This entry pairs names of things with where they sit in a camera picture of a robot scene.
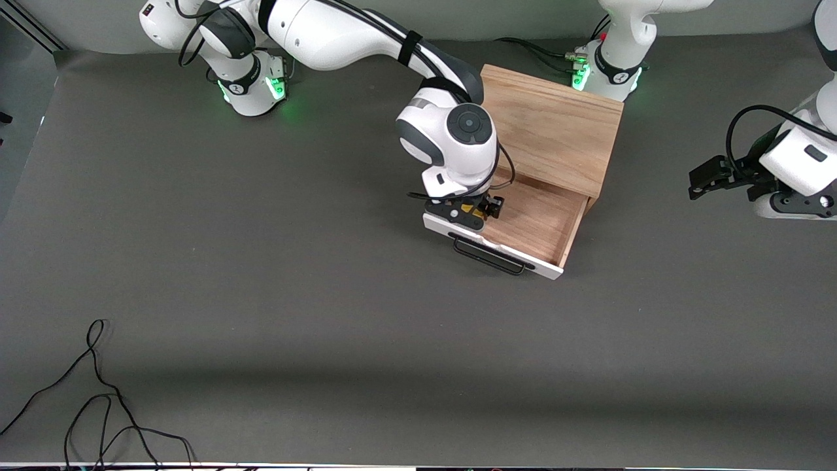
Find black metal drawer handle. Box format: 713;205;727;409
449;232;528;277

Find wooden drawer cabinet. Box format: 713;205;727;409
480;63;626;214

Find thin black loose cable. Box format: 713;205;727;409
63;394;197;471
0;319;162;471

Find wooden drawer with white front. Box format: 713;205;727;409
422;164;590;281

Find aluminium frame rail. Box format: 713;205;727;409
0;0;67;53

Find black cables at left arm base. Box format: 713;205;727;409
493;16;613;75

